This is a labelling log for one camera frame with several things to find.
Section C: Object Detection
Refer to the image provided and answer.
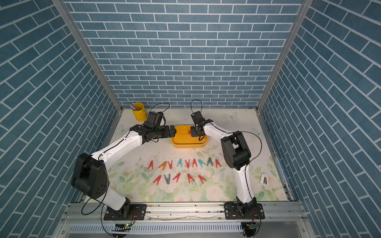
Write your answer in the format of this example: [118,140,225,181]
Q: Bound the grey-blue clothespin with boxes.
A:
[164,174,171,184]

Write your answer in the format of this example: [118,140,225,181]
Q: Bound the pens in cup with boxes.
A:
[130,103,140,111]

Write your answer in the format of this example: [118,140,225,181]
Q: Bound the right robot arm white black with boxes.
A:
[191,111,265,220]

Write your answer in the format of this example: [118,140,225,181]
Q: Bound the red clothespin second row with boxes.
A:
[153,175,162,185]

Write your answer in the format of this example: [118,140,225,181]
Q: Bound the yellow plastic storage box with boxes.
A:
[171,125,208,149]

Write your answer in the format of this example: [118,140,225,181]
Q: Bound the red clothespin box edge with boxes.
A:
[198,175,207,184]

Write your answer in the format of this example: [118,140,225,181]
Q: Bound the yellow pen cup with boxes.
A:
[133,103,147,122]

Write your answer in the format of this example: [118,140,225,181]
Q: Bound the small white tag object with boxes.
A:
[260,173,268,186]

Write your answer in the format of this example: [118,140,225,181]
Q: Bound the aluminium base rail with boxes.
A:
[62,201,308,223]

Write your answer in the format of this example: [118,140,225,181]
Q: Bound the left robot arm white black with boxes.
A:
[71,112,176,219]

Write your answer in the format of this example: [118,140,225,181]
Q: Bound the pink-red clothespin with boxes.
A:
[192,159,198,168]

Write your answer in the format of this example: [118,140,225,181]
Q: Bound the grey-green clothespin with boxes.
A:
[207,157,213,166]

